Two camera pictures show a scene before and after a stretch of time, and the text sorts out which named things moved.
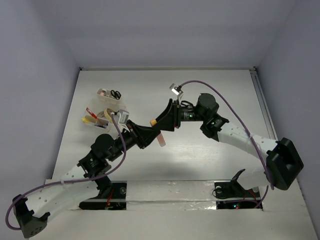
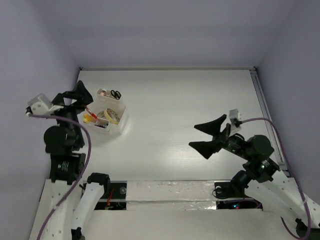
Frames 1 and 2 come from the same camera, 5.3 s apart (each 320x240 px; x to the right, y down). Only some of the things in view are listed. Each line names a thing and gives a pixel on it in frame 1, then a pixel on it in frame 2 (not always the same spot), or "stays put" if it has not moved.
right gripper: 171,116 to 206,147
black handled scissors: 116,94 stays put
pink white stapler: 103,92 stays put
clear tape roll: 101,114 stays put
